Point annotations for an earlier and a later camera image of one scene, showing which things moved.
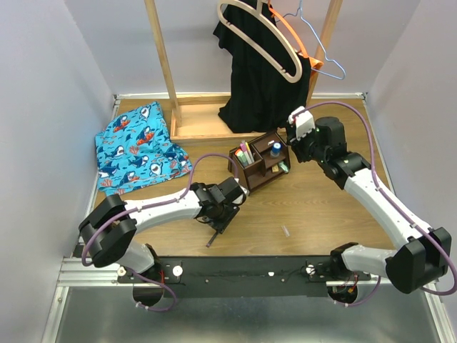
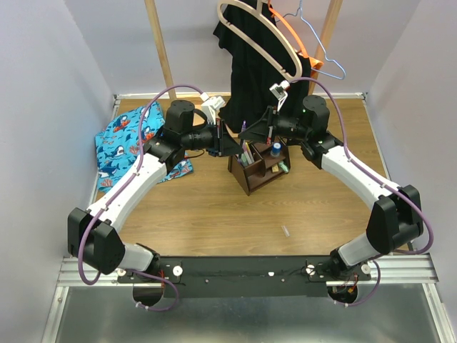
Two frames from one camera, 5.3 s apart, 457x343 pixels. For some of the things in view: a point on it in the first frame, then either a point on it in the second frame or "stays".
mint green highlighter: x=242 y=156 stays
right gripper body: x=306 y=148 -> x=279 y=124
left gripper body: x=222 y=220 -> x=214 y=138
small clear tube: x=285 y=231 stays
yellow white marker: x=249 y=151 stays
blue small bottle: x=275 y=151 stays
